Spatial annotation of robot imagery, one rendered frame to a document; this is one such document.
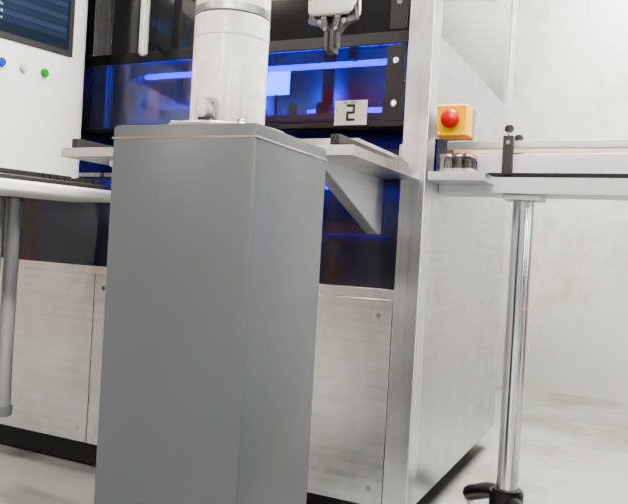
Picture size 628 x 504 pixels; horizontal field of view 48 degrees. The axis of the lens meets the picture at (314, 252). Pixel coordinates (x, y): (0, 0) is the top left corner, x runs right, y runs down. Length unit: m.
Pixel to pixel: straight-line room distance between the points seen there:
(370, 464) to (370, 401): 0.15
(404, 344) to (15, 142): 1.11
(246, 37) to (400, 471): 1.05
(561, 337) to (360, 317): 2.36
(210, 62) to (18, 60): 0.96
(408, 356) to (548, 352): 2.35
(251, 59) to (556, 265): 2.99
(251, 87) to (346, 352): 0.80
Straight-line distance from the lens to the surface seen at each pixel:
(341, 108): 1.76
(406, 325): 1.66
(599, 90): 4.03
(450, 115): 1.63
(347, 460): 1.77
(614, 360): 3.96
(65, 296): 2.22
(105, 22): 2.23
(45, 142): 2.04
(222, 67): 1.13
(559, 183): 1.71
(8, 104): 1.99
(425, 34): 1.73
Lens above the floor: 0.69
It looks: level
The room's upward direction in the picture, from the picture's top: 3 degrees clockwise
